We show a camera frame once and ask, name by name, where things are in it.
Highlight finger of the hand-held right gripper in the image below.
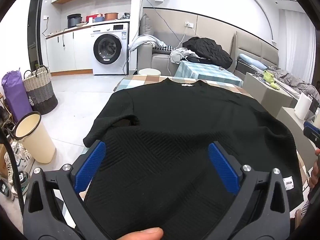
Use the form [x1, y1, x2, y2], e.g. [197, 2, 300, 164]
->
[303, 121, 320, 147]

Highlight cream trash bin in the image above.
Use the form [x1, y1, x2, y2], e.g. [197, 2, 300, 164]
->
[14, 112, 56, 164]

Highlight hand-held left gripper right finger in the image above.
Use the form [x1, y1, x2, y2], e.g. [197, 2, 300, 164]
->
[208, 141, 291, 240]

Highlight blue pillow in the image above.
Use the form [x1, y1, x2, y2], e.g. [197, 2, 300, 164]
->
[239, 53, 267, 70]

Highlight blue checked tablecloth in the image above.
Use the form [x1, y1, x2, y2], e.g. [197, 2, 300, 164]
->
[174, 60, 243, 87]

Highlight grey cabinet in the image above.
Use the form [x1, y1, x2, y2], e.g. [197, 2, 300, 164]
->
[242, 72, 298, 117]

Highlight light grey garment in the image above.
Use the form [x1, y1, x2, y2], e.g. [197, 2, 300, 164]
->
[169, 48, 198, 64]

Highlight sneakers on floor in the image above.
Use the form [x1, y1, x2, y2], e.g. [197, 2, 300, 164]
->
[0, 127, 25, 205]

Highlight dark cooking pot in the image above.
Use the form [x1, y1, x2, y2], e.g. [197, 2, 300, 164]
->
[67, 14, 82, 28]

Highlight white washing machine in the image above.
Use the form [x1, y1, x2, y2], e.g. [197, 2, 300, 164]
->
[90, 22, 130, 75]

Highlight person's right hand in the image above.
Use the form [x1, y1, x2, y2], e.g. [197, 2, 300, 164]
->
[309, 149, 320, 193]

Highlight woven laundry basket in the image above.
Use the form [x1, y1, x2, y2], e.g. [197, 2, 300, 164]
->
[23, 65, 58, 115]

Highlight white sneaker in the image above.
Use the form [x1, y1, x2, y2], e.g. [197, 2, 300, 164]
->
[4, 142, 34, 178]

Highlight grey sofa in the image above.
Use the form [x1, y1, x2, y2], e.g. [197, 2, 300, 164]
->
[137, 14, 237, 77]

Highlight green toy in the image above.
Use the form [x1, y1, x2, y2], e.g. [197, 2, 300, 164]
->
[261, 69, 280, 90]

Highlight black knit sweater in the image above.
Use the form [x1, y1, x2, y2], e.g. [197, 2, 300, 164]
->
[83, 78, 304, 240]

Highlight black jacket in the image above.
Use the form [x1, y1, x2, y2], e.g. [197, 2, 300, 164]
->
[182, 37, 233, 68]

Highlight black tall door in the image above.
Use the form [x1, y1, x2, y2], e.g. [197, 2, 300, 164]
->
[27, 0, 47, 72]

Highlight purple bag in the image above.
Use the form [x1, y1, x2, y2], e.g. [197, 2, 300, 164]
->
[1, 68, 33, 123]

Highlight white grey garment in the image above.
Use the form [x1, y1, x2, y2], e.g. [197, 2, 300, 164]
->
[128, 35, 167, 52]

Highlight brown blue plaid tablecloth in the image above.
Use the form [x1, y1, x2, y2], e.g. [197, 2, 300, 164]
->
[60, 74, 310, 230]

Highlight white round stool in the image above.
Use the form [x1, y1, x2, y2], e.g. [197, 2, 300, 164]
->
[138, 68, 160, 75]

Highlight grey bed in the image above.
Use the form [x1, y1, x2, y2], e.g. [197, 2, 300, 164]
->
[236, 31, 316, 100]

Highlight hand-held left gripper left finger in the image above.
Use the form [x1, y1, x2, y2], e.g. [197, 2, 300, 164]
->
[22, 141, 112, 240]

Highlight white paper roll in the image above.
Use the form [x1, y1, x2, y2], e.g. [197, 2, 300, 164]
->
[294, 92, 313, 120]

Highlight shoe rack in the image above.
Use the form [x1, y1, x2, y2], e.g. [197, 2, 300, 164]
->
[0, 92, 15, 143]

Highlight blue cable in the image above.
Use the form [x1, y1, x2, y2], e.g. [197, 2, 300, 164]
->
[140, 0, 182, 43]

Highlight white base cabinets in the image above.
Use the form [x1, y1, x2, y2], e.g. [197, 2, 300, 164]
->
[46, 26, 92, 77]

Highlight person's left hand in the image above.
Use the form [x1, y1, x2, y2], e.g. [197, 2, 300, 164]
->
[124, 227, 164, 240]

